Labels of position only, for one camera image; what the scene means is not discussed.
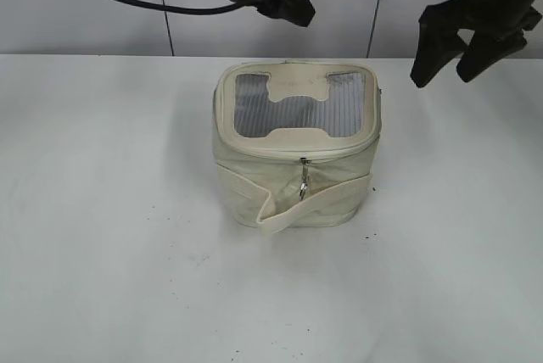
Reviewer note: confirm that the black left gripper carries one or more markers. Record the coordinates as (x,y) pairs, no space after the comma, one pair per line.
(297,12)

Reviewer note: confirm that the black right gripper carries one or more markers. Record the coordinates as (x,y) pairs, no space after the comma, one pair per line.
(439,42)

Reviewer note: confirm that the cream canvas zipper bag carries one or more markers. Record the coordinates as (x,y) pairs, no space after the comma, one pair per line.
(267,116)

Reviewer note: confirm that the silver ring zipper pull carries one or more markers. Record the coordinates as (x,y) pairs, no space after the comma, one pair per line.
(305,179)

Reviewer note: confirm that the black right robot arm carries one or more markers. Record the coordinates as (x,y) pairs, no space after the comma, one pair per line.
(507,12)

